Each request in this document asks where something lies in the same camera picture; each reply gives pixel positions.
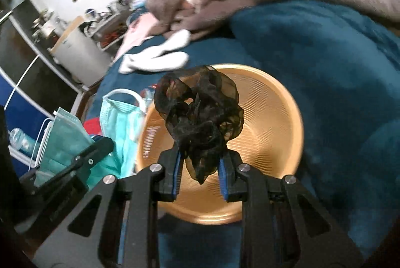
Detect green face mask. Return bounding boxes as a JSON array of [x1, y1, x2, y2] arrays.
[[33, 107, 94, 188]]

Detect teal face mask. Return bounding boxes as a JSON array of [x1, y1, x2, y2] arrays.
[[83, 88, 147, 189]]

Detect black sheer fabric scrunchie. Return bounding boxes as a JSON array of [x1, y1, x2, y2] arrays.
[[154, 65, 244, 184]]

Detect yellow plastic basket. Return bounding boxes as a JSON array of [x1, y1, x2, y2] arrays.
[[136, 63, 305, 226]]

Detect white storage shelf rack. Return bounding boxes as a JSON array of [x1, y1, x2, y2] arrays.
[[83, 0, 133, 51]]

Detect dark blue bed blanket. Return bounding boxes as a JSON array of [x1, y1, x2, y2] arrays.
[[185, 0, 399, 267]]

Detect white sock lower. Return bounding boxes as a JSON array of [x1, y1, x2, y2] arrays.
[[118, 51, 189, 74]]

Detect white sock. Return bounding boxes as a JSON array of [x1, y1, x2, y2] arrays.
[[118, 51, 189, 74], [133, 30, 191, 60]]

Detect white sock upper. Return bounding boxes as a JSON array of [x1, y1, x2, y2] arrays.
[[133, 30, 191, 60]]

